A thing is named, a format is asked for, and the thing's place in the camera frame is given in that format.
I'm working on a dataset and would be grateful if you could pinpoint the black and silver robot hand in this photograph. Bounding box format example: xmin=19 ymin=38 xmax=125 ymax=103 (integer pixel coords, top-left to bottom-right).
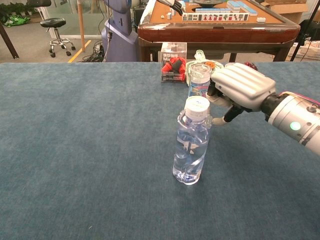
xmin=156 ymin=0 xmax=187 ymax=16

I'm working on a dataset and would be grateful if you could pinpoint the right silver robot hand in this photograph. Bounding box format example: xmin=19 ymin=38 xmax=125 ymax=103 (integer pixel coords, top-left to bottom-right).
xmin=205 ymin=62 xmax=277 ymax=126

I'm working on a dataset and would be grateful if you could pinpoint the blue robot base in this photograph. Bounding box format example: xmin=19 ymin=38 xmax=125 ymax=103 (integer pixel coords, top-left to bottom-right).
xmin=101 ymin=0 xmax=140 ymax=63

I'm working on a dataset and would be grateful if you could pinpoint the dark red grape bunch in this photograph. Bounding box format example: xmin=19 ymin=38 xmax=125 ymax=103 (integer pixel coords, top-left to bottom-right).
xmin=243 ymin=61 xmax=259 ymax=72

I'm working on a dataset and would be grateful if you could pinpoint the row of blue-backed mahjong tiles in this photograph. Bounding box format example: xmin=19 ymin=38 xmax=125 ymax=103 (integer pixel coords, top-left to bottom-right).
xmin=195 ymin=7 xmax=232 ymax=14

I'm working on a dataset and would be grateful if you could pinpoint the row of face-up mahjong tiles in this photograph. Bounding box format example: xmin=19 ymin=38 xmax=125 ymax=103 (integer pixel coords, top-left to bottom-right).
xmin=181 ymin=12 xmax=250 ymax=23

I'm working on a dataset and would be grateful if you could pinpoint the clear bottle with blue label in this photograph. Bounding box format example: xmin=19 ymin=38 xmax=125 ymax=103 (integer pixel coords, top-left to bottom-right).
xmin=187 ymin=63 xmax=213 ymax=99

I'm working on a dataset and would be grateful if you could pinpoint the brown mahjong table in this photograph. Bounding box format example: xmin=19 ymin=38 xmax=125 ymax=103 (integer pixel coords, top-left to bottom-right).
xmin=137 ymin=0 xmax=301 ymax=63

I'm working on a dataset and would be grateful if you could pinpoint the strawberry box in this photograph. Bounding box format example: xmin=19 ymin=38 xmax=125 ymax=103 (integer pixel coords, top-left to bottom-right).
xmin=160 ymin=42 xmax=188 ymax=84

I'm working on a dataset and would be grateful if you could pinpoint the stack of blue-backed mahjong tiles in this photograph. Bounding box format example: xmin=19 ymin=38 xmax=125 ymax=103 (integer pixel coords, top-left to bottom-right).
xmin=226 ymin=0 xmax=258 ymax=16

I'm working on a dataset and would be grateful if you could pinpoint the white plastic basket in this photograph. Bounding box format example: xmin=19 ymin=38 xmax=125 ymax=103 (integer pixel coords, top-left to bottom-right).
xmin=287 ymin=41 xmax=320 ymax=62

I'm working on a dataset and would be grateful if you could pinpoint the black tripod stand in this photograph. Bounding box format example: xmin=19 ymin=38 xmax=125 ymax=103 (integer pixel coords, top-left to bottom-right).
xmin=289 ymin=0 xmax=320 ymax=62

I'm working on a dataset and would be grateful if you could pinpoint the white-capped water bottle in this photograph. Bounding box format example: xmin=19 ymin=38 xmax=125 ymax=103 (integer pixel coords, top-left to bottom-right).
xmin=172 ymin=96 xmax=213 ymax=186

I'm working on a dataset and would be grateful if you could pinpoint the wooden pole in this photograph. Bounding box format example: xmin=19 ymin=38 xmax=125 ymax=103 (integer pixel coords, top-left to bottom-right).
xmin=76 ymin=0 xmax=86 ymax=53

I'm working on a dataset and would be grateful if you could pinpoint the black round stool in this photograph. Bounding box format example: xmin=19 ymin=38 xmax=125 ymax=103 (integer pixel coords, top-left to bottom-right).
xmin=39 ymin=17 xmax=76 ymax=58

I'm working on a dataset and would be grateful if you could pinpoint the green plant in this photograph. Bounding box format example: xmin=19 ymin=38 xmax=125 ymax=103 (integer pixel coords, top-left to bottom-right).
xmin=0 ymin=2 xmax=33 ymax=27

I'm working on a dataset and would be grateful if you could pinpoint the blue table cloth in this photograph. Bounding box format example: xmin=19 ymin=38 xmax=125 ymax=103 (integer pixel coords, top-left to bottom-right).
xmin=0 ymin=61 xmax=320 ymax=240

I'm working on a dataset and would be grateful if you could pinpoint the black slanted table leg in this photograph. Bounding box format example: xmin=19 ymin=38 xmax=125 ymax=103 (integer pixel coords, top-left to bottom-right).
xmin=0 ymin=22 xmax=20 ymax=60

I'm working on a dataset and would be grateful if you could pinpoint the black cable bundle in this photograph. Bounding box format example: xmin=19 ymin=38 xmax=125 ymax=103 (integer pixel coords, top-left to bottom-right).
xmin=81 ymin=41 xmax=105 ymax=63

